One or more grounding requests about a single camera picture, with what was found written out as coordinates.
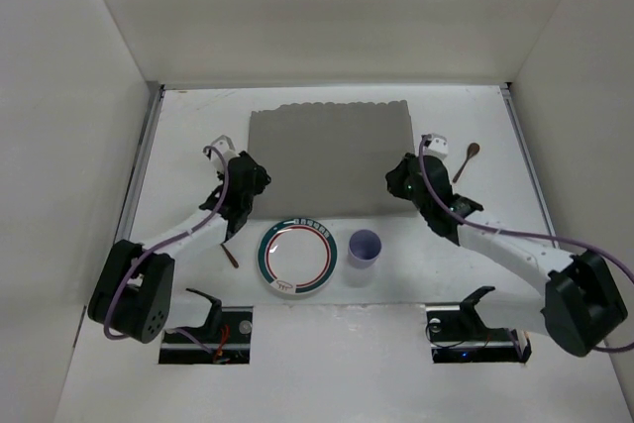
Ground lilac plastic cup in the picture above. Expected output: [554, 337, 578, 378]
[348, 229, 382, 269]

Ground grey cloth placemat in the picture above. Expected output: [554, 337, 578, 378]
[248, 100, 414, 220]

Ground white plate green red rim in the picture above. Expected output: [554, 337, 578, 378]
[257, 218, 339, 298]

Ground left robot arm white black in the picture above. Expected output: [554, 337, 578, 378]
[87, 141, 270, 344]

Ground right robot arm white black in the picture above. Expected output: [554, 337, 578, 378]
[385, 154, 628, 357]

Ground brown wooden spoon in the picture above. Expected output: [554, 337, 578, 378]
[452, 142, 480, 184]

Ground brown wooden fork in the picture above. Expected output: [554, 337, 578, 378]
[221, 244, 240, 268]

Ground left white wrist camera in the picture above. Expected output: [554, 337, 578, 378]
[203, 135, 239, 163]

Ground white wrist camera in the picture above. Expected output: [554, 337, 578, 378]
[203, 135, 239, 163]
[421, 134, 449, 161]

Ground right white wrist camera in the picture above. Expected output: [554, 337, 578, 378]
[421, 134, 449, 161]

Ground left aluminium table rail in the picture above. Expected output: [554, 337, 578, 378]
[96, 83, 165, 305]

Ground aluminium table rail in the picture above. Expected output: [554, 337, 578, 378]
[499, 82, 554, 234]
[96, 83, 165, 305]

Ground right aluminium table rail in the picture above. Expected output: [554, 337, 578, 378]
[499, 82, 554, 234]

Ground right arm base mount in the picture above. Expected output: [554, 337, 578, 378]
[425, 306, 532, 365]

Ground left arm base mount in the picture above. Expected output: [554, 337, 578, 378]
[158, 307, 254, 366]

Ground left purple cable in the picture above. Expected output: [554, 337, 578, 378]
[103, 145, 234, 353]

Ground purple cable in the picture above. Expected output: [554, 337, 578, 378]
[418, 135, 634, 354]
[103, 145, 234, 353]

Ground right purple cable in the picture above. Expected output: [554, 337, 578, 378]
[418, 135, 634, 354]

